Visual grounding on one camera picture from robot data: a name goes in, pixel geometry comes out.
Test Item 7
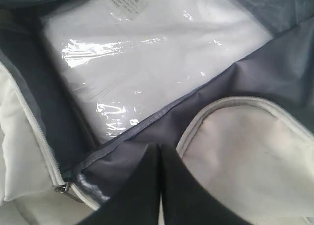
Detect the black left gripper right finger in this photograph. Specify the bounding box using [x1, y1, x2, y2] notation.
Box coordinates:
[160, 146, 249, 225]

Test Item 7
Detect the clear plastic wrapped package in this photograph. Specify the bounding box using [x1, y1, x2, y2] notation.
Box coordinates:
[41, 0, 272, 143]

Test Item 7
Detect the cream fabric duffel bag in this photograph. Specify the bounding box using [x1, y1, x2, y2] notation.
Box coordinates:
[0, 0, 314, 225]

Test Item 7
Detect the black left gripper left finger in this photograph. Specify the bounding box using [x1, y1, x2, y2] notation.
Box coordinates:
[79, 144, 160, 225]

